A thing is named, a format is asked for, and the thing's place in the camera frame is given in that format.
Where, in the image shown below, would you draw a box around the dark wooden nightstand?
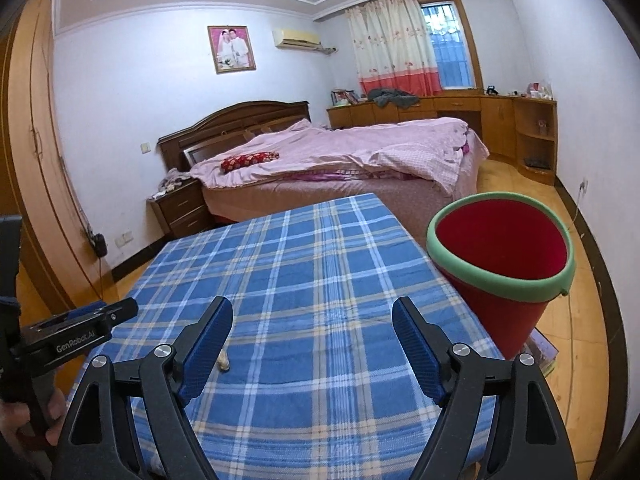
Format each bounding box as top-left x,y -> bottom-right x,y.
148,179 -> 214,240

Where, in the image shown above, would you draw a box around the person's left hand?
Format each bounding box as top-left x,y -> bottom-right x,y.
1,389 -> 66,450

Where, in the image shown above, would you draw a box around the floral curtain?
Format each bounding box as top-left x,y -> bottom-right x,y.
345,0 -> 442,98

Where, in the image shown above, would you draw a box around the long wooden cabinet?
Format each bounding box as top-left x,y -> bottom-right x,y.
328,92 -> 558,185

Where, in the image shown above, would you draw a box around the wall air conditioner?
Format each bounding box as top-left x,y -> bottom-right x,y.
272,28 -> 337,55

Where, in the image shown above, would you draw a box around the items on corner shelf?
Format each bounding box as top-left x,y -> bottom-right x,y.
526,81 -> 554,101

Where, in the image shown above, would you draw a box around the black charger with cable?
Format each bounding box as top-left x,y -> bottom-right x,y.
58,155 -> 107,288

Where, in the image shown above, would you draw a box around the red floral pillow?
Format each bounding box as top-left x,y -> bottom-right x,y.
220,152 -> 280,174

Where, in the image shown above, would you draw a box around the red bin green rim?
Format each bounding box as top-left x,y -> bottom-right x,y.
425,192 -> 576,360

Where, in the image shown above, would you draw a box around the grey clothes on cabinet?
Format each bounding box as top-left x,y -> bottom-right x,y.
367,88 -> 420,110

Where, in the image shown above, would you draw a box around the books on cabinet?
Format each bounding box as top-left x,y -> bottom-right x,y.
331,89 -> 360,107

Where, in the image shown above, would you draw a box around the peanut behind finger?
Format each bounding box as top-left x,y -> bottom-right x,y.
217,349 -> 230,373

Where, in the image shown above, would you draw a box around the framed wedding photo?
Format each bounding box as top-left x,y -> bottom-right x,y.
207,25 -> 256,75

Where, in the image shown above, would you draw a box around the wall socket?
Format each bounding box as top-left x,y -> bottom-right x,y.
115,231 -> 134,248

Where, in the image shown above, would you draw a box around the pink quilt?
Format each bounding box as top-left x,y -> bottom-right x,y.
190,117 -> 480,193

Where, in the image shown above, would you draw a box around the window with bars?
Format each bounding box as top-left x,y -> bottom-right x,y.
418,0 -> 483,93

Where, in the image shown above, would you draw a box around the clutter on nightstand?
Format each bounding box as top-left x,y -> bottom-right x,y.
151,168 -> 191,200

